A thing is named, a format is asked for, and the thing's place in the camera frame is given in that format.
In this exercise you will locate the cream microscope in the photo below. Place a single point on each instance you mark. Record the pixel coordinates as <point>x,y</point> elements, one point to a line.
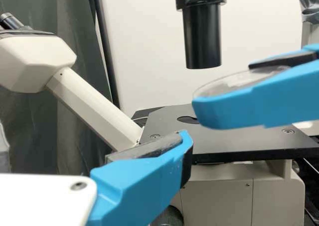
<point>25,61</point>

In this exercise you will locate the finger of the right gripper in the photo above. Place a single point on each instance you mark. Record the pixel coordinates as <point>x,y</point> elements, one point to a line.
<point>249,106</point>
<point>281,60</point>

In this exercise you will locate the petri dish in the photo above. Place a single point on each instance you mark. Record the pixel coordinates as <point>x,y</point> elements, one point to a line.
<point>224,85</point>

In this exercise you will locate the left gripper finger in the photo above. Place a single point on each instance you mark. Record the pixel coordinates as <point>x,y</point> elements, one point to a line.
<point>139,176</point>

